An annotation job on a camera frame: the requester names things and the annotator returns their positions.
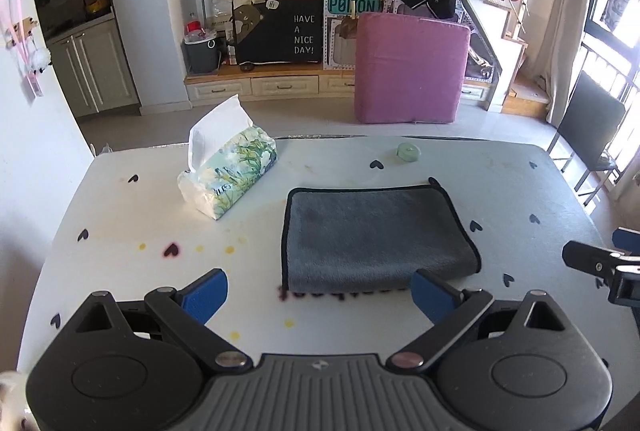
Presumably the purple and grey towel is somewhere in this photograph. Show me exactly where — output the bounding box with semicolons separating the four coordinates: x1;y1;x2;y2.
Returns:
281;179;482;295

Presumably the black folding chair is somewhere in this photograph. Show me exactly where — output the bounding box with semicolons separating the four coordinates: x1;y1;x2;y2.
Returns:
547;72;626;207

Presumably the floral tissue pack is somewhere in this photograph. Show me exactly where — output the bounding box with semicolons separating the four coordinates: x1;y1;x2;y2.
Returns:
177;95;278;220

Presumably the small green round dish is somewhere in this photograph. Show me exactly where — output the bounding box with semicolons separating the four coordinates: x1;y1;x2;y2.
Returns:
396;142;421;162

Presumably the cream drawer sideboard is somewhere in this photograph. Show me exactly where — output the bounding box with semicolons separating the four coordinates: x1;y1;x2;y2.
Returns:
184;63;494;105

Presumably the grey bucket with red lid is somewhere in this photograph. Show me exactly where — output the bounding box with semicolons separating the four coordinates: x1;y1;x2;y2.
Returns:
182;14;222;75

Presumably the wooden staircase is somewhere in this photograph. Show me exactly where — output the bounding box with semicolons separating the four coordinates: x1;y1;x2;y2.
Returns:
462;0;549;119

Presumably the grey kitchen cabinet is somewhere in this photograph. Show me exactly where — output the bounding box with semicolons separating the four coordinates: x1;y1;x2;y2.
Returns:
48;18;139;118

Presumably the black have a nice day box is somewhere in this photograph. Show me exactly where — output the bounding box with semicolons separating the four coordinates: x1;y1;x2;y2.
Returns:
233;0;323;66

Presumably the teal poison sign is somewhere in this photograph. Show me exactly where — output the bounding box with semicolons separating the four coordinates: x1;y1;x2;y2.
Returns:
324;0;384;17

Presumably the pink wall hanging ribbon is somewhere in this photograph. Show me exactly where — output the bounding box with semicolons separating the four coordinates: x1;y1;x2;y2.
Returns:
1;0;51;98

